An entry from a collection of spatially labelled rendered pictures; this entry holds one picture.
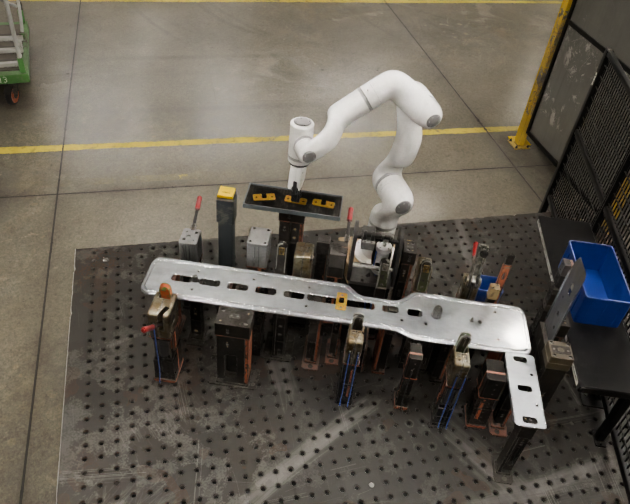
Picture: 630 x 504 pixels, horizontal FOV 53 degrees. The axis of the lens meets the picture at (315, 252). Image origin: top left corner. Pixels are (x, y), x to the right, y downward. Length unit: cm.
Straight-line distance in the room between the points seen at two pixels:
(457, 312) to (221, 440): 94
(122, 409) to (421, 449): 104
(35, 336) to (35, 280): 42
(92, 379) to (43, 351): 109
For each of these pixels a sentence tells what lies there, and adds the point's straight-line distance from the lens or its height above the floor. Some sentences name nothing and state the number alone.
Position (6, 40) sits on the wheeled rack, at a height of 29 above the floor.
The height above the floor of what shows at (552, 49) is 83.
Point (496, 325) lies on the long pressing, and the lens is 233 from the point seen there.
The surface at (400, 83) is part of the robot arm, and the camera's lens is 222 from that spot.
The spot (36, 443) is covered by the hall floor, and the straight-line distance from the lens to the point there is 319.
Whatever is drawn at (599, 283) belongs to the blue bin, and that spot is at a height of 103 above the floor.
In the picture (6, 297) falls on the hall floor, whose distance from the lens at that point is 383.
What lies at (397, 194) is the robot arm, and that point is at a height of 120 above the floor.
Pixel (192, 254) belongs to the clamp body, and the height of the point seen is 101.
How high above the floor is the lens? 262
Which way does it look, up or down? 42 degrees down
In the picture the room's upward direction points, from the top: 7 degrees clockwise
